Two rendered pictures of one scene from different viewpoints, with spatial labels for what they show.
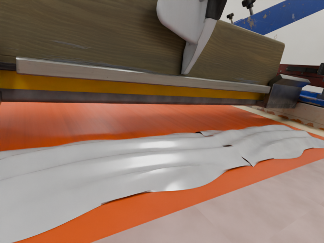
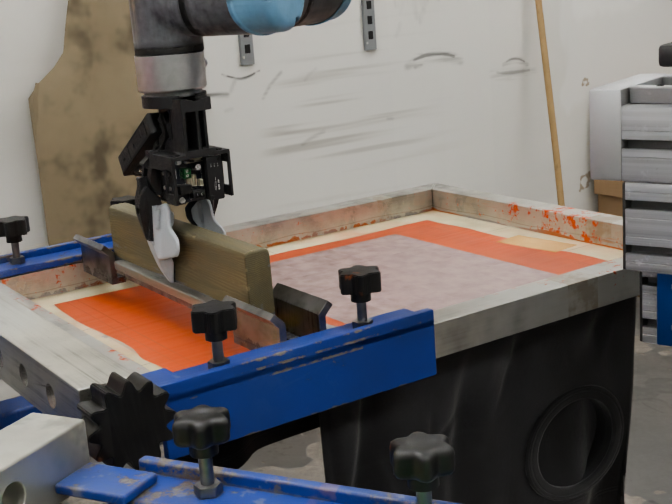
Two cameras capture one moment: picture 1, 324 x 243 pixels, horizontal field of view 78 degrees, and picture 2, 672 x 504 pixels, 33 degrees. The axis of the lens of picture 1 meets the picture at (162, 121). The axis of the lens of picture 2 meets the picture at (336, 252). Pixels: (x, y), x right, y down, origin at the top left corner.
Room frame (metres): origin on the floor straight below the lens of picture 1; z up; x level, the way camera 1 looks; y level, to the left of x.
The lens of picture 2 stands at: (0.00, 1.23, 1.34)
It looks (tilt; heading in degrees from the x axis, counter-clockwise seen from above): 14 degrees down; 273
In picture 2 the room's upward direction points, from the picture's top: 4 degrees counter-clockwise
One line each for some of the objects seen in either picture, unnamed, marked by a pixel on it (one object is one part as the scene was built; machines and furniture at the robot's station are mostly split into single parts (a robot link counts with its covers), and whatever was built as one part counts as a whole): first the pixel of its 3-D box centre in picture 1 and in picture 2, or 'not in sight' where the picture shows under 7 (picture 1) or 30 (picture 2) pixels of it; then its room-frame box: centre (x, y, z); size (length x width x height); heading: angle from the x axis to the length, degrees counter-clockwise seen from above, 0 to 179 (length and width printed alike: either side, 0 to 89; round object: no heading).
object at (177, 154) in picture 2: not in sight; (182, 148); (0.22, 0.01, 1.16); 0.09 x 0.08 x 0.12; 126
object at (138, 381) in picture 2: not in sight; (118, 415); (0.22, 0.42, 1.02); 0.07 x 0.06 x 0.07; 36
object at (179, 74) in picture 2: not in sight; (174, 74); (0.22, 0.01, 1.24); 0.08 x 0.08 x 0.05
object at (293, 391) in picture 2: not in sight; (296, 373); (0.09, 0.23, 0.98); 0.30 x 0.05 x 0.07; 36
